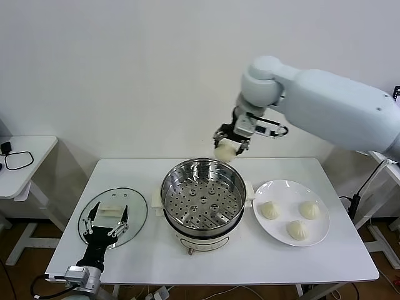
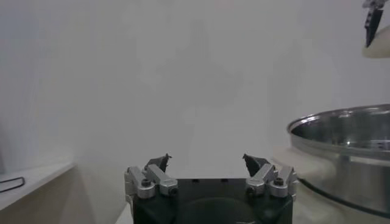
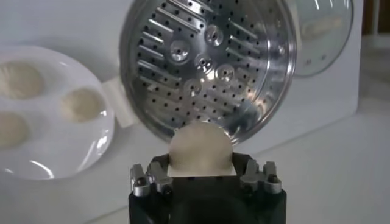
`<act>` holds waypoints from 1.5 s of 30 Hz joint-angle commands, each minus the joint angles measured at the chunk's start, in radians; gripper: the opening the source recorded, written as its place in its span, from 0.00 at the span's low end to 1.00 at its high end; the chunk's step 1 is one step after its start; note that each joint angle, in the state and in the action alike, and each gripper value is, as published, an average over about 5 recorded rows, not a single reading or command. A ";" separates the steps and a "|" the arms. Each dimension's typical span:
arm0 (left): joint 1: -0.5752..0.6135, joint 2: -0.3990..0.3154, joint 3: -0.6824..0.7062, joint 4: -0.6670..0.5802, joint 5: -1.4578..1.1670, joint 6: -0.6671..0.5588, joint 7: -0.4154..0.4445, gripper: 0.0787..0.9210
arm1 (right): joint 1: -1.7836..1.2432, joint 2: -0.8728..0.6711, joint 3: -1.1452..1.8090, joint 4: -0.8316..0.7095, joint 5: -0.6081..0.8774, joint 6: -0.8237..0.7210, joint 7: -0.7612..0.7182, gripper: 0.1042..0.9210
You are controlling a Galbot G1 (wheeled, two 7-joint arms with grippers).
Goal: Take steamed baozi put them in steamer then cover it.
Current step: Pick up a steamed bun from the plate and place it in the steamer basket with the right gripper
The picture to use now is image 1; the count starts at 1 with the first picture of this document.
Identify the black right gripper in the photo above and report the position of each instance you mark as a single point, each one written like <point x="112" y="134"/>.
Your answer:
<point x="229" y="131"/>

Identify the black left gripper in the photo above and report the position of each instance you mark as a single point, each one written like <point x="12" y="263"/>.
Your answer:
<point x="100" y="239"/>

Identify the white steamed baozi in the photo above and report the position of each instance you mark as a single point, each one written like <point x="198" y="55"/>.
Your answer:
<point x="271" y="211"/>
<point x="297" y="230"/>
<point x="225" y="151"/>
<point x="309" y="210"/>

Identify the round glass pot lid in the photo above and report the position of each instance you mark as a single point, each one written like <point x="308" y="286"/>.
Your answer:
<point x="134" y="218"/>

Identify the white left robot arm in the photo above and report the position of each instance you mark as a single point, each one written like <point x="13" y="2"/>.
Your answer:
<point x="92" y="281"/>

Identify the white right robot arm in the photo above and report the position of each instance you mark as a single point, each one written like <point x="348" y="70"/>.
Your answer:
<point x="328" y="100"/>

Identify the stainless steel steamer basket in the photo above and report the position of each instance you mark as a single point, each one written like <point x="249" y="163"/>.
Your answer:
<point x="203" y="200"/>

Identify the white floor power strip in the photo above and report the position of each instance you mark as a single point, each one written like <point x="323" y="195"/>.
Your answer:
<point x="159" y="294"/>

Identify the white electric cooker base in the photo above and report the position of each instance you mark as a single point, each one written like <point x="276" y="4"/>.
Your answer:
<point x="203" y="244"/>

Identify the white round plate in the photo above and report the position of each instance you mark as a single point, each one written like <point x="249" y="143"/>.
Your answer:
<point x="281" y="231"/>

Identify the small black adapter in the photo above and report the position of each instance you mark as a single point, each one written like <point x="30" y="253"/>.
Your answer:
<point x="6" y="147"/>

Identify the white laptop side table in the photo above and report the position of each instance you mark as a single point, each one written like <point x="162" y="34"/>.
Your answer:
<point x="390" y="171"/>

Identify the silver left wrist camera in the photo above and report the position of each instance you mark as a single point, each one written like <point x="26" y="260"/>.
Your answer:
<point x="76" y="275"/>

